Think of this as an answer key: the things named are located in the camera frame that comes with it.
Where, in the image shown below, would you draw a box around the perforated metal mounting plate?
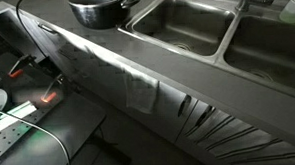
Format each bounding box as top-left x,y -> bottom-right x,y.
0,98 -> 60,165

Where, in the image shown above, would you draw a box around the grey hanging dish towel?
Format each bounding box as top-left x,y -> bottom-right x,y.
57,38 -> 162,119

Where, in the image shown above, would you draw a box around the metal drawer handle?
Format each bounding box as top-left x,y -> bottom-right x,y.
37,21 -> 58,35

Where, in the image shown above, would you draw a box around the orange handled clamp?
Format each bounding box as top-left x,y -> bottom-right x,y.
7,53 -> 39,80
39,73 -> 68,104

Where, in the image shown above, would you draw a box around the black cabinet door handle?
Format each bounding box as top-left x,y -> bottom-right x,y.
176,94 -> 193,118
195,105 -> 214,127

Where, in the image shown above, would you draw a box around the black robot cart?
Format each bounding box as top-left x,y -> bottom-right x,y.
0,87 -> 133,165

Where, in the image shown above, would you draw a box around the black cooking pot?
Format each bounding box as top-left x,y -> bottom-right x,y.
66,0 -> 143,32

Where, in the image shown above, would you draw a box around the black power cable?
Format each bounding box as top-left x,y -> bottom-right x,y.
15,0 -> 51,63

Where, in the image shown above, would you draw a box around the thin grey cable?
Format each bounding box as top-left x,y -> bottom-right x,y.
0,101 -> 74,165

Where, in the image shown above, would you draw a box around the grey kitchen cabinet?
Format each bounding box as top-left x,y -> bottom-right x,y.
17,0 -> 295,165

